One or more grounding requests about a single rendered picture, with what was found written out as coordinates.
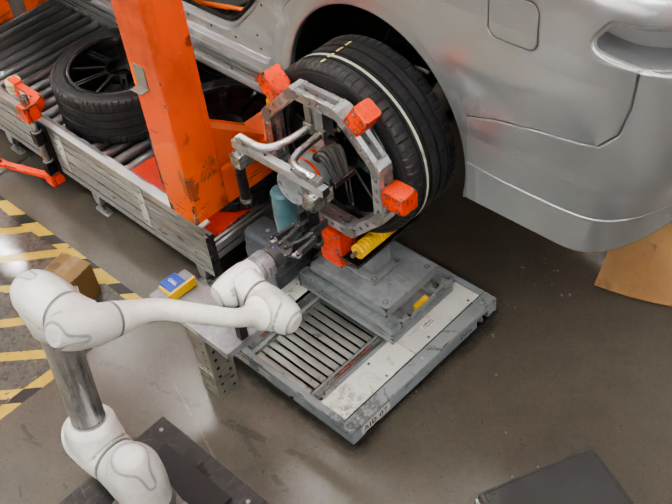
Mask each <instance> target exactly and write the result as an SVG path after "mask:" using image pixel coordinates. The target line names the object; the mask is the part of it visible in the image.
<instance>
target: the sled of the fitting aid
mask: <svg viewBox="0 0 672 504"><path fill-rule="evenodd" d="M321 254H322V253H321ZM321 254H320V255H321ZM320 255H318V256H317V257H316V258H318V257H319V256H320ZM316 258H315V259H316ZM315 259H313V260H312V261H311V262H313V261H314V260H315ZM311 262H310V263H308V264H307V265H306V266H305V267H303V268H302V269H301V270H299V271H298V275H299V281H300V285H301V286H303V287H304V288H306V289H308V290H309V291H311V292H312V293H314V294H315V295H317V296H318V297H320V298H321V299H323V300H325V301H326V302H328V303H329V304H331V305H332V306H334V307H335V308H337V309H338V310H340V311H341V312H343V313H345V314H346V315H348V316H349V317H351V318H352V319H354V320H355V321H357V322H358V323H360V324H361V325H363V326H365V327H366V328H368V329H369V330H371V331H372V332H374V333H375V334H377V335H378V336H380V337H381V338H383V339H385V340H386V341H388V342H389V343H391V344H392V345H394V344H395V343H396V342H397V341H398V340H399V339H400V338H401V337H402V336H403V335H405V334H406V333H407V332H408V331H409V330H410V329H411V328H412V327H413V326H414V325H416V324H417V323H418V322H419V321H420V320H421V319H422V318H423V317H424V316H426V315H427V314H428V313H429V312H430V311H431V310H432V309H433V308H434V307H435V306H437V305H438V304H439V303H440V302H441V301H442V300H443V299H444V298H445V297H446V296H448V295H449V294H450V293H451V292H452V291H453V277H452V276H450V275H448V274H446V273H445V272H443V271H441V270H439V269H438V273H437V274H436V275H435V276H434V277H433V278H432V279H431V280H430V281H428V282H427V283H426V284H425V285H424V286H423V287H422V288H420V289H419V290H418V291H417V292H416V293H415V294H414V295H413V296H411V297H410V298H409V299H408V300H407V301H406V302H405V303H403V304H402V305H401V306H400V307H399V308H398V309H397V310H396V311H394V312H393V313H392V314H391V315H390V316H389V317H388V318H386V317H384V316H383V315H381V314H380V313H378V312H376V311H375V310H373V309H372V308H370V307H369V306H367V305H365V304H364V303H362V302H361V301H359V300H357V299H356V298H354V297H353V296H351V295H350V294H348V293H346V292H345V291H343V290H342V289H340V288H338V287H337V286H335V285H334V284H332V283H331V282H329V281H327V280H326V279H324V278H323V277H321V276H319V275H318V274H316V273H315V272H313V271H312V269H311Z"/></svg>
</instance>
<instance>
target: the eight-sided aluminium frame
mask: <svg viewBox="0 0 672 504"><path fill-rule="evenodd" d="M293 100H296V101H298V102H300V103H302V104H305V105H307V106H309V107H310V108H312V109H314V110H316V111H319V112H321V113H323V114H324V115H326V116H328V117H330V118H332V119H333V120H334V121H336V122H337V124H338V125H339V127H340V128H341V129H342V131H343V132H344V134H345V135H346V137H347V138H348V139H349V141H350V142H351V144H352V145H353V147H354V148H355V150H356V151H357V152H358V154H359V155H360V157H361V158H362V160H363V161H364V162H365V164H366V165H367V167H368V168H369V171H370V174H371V185H372V197H373V208H374V212H373V213H371V214H369V215H367V216H365V217H362V218H360V219H358V218H356V217H355V216H353V215H351V214H349V213H348V212H346V211H344V210H342V209H341V208H339V207H337V206H335V205H334V204H332V203H330V202H329V203H328V204H326V205H325V206H324V207H323V208H321V209H320V210H319V218H320V220H321V221H323V220H324V219H325V218H326V219H328V225H330V226H332V227H333V228H335V229H337V230H338V231H340V232H342V233H343V234H345V236H349V237H350V238H356V237H357V236H359V235H361V234H363V233H365V232H368V231H370V230H372V229H374V228H376V227H380V226H381V225H383V224H384V223H386V222H387V221H388V220H389V219H391V218H392V217H393V216H394V215H395V213H393V212H391V211H390V210H388V209H386V208H384V207H383V206H382V193H381V191H382V190H383V189H384V188H385V187H387V186H388V185H389V184H391V183H392V182H393V172H392V169H393V166H392V161H391V160H390V159H389V156H388V154H386V153H385V151H384V150H383V148H382V147H381V146H380V144H379V143H378V141H377V140H376V138H375V137H374V135H373V134H372V133H371V131H370V130H369V129H368V130H367V131H365V132H364V133H363V134H361V135H360V136H359V137H356V136H355V135H354V134H353V133H352V132H351V130H350V129H349V128H348V127H347V126H346V124H345V123H344V122H343V120H344V118H345V117H346V116H347V114H348V113H349V112H350V110H351V109H352V108H353V107H354V106H353V105H352V104H351V103H350V102H348V101H347V100H346V99H342V98H340V97H338V96H336V95H334V94H332V93H330V92H328V91H326V90H323V89H321V88H319V87H317V86H315V85H313V84H311V83H309V82H308V81H307V80H303V79H299V80H297V81H296V82H294V83H293V84H291V85H290V86H288V87H287V88H285V89H284V90H283V91H282V92H281V93H280V94H279V95H278V96H276V97H275V98H274V99H273V100H272V101H271V102H270V103H268V104H267V105H266V106H264V107H263V109H262V110H261V111H262V118H263V122H264V127H265V133H266V138H267V144H269V143H274V142H276V141H279V140H281V139H283V138H285V137H286V136H287V135H286V129H285V123H284V117H283V111H282V110H283V109H284V108H285V107H286V106H287V105H288V104H290V103H291V102H292V101H293ZM269 153H270V154H271V155H273V156H275V157H277V158H279V159H280V160H282V161H284V162H286V163H289V161H290V157H291V154H290V152H289V148H288V145H287V146H285V147H283V148H281V149H278V150H276V151H272V152H269ZM323 209H324V210H323Z"/></svg>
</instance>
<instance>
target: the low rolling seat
mask: <svg viewBox="0 0 672 504"><path fill-rule="evenodd" d="M476 504H634V502H633V501H632V500H631V498H630V497H629V496H628V494H627V493H626V491H625V490H624V489H623V487H622V486H621V485H620V483H619V482H618V480H617V479H616V478H615V476H614V475H613V474H612V472H611V471H610V469H609V468H608V467H607V465H606V464H605V463H604V461H603V460H602V459H601V457H600V456H599V454H598V453H597V452H596V450H595V449H594V448H593V447H588V448H586V449H583V450H581V451H579V452H576V453H574V454H571V455H569V456H567V457H564V458H562V459H560V460H557V461H555V462H552V463H550V464H548V465H545V466H543V467H541V468H538V469H536V470H533V471H531V472H529V473H526V474H524V475H522V476H519V477H517V478H514V479H512V480H510V481H507V482H505V483H503V484H500V485H498V486H495V487H493V488H491V489H488V490H486V491H484V492H481V493H480V494H479V498H478V499H476Z"/></svg>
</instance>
